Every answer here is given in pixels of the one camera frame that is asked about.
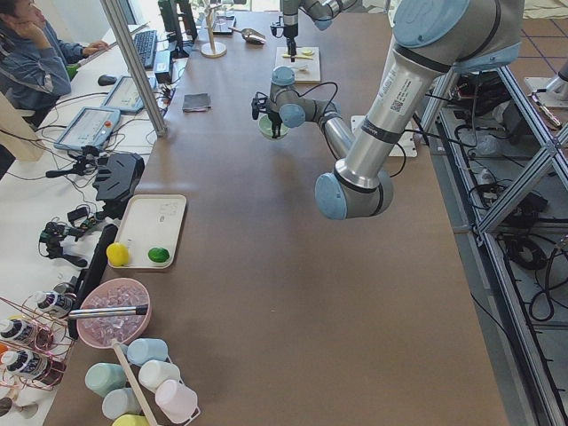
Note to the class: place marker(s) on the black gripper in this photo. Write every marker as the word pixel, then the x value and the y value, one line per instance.
pixel 273 116
pixel 290 32

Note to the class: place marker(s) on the light green ceramic bowl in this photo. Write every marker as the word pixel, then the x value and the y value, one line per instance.
pixel 264 126

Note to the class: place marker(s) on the white ceramic spoon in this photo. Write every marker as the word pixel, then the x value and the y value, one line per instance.
pixel 300 69

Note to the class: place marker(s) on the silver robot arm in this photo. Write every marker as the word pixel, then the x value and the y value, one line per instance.
pixel 321 13
pixel 430 38

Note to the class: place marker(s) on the pink bowl of ice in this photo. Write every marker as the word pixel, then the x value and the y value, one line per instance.
pixel 100 332

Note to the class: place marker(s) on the yellow plastic knife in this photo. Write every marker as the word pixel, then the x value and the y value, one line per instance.
pixel 298 56

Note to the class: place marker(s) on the wooden cutting board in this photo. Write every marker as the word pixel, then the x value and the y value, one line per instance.
pixel 312 76

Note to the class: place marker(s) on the metal scoop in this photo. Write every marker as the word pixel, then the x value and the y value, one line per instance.
pixel 250 36

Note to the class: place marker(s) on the wooden mug tree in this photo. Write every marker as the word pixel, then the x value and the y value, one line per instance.
pixel 212 49

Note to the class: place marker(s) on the grey folded cloth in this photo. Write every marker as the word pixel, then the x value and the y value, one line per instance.
pixel 197 102

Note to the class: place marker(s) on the black keyboard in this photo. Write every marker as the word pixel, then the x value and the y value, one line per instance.
pixel 145 45

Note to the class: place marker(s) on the upper teach pendant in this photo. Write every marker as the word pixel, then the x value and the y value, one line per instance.
pixel 124 96

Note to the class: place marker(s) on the teach pendant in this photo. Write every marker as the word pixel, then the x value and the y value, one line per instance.
pixel 124 96
pixel 92 126

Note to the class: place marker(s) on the cream plastic tray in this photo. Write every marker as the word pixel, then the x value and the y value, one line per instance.
pixel 151 220

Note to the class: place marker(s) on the black stand device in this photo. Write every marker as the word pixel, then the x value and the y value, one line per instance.
pixel 117 178

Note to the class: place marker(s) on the green lime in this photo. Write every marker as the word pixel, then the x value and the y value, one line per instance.
pixel 158 255

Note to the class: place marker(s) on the black computer mouse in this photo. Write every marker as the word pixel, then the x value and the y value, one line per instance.
pixel 106 80

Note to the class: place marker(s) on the lower teach pendant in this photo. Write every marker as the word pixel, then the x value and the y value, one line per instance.
pixel 92 126

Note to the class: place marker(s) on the yellow lemon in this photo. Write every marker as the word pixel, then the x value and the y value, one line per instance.
pixel 117 254

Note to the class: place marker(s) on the metal tongs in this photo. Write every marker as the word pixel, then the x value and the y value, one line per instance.
pixel 138 310

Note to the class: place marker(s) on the seated person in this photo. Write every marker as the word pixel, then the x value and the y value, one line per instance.
pixel 34 75

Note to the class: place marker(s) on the light blue plastic cup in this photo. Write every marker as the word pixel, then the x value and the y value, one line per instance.
pixel 142 350

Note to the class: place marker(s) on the white plastic cup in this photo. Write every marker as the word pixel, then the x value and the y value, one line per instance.
pixel 154 373

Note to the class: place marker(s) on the pink plastic cup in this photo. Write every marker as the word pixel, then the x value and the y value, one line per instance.
pixel 177 401

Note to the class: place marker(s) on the mint green plastic cup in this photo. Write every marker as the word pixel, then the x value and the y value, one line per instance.
pixel 103 378

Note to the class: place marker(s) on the pale blue plastic cup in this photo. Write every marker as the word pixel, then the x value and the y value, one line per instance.
pixel 119 402

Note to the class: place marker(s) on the yellow plastic cup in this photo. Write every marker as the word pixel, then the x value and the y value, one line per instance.
pixel 131 420

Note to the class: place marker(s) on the aluminium frame post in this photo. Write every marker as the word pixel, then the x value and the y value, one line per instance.
pixel 118 24

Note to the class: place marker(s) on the white wire cup rack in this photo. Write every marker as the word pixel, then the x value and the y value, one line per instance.
pixel 150 410

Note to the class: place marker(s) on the copper wire bottle rack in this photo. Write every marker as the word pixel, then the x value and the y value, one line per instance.
pixel 35 342

